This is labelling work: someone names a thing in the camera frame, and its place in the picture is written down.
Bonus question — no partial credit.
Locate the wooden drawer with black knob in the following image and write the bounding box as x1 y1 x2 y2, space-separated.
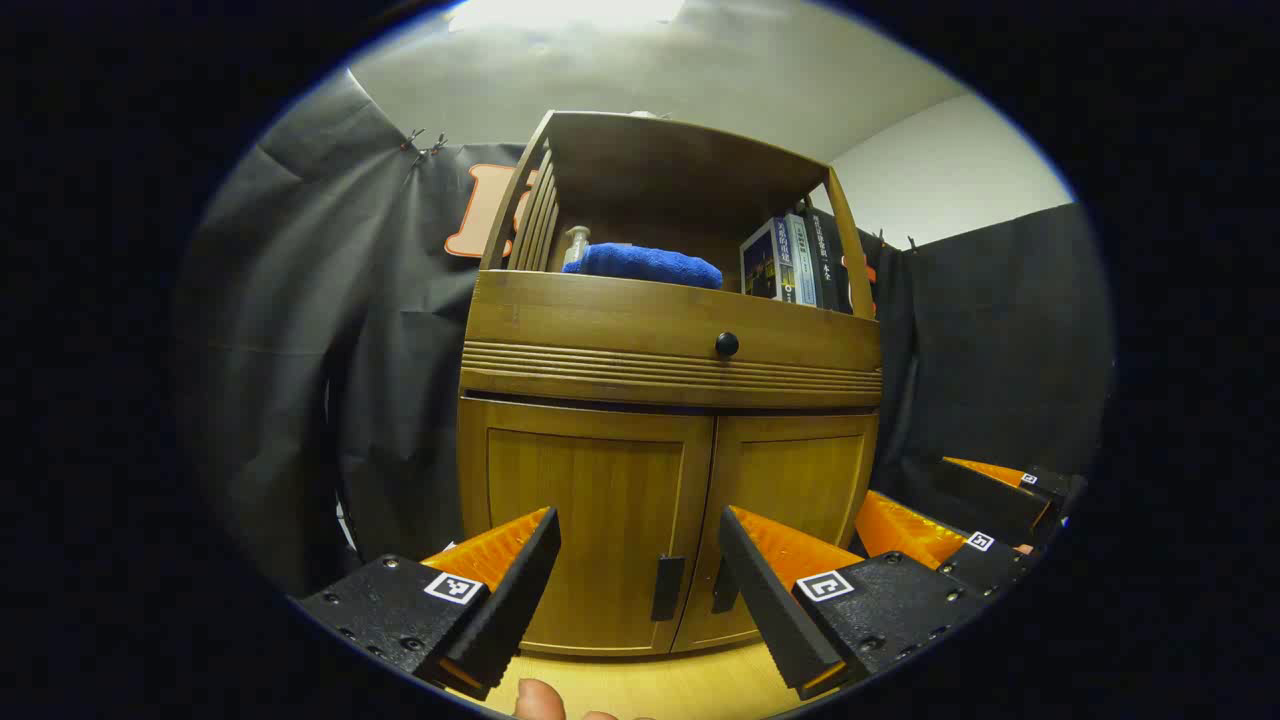
462 270 883 409

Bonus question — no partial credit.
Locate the blue towel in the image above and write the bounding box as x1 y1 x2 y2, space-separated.
562 243 724 291

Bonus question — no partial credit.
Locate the black backdrop cloth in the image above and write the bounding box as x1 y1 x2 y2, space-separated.
175 70 1116 601

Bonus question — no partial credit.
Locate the wooden shoe cabinet door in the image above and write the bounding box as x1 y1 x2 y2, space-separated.
458 397 715 658
672 412 881 653

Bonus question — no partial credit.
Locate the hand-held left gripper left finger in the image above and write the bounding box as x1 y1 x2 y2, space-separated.
297 507 562 701

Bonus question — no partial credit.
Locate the blue cover book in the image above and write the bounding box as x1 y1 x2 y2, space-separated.
740 218 793 301

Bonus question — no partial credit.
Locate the white spine book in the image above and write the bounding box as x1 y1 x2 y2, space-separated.
785 213 821 306

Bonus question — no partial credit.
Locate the wooden double-door shoe cabinet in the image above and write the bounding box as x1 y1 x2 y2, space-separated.
455 110 886 658

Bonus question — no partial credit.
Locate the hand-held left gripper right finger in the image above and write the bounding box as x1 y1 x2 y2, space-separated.
717 506 986 701

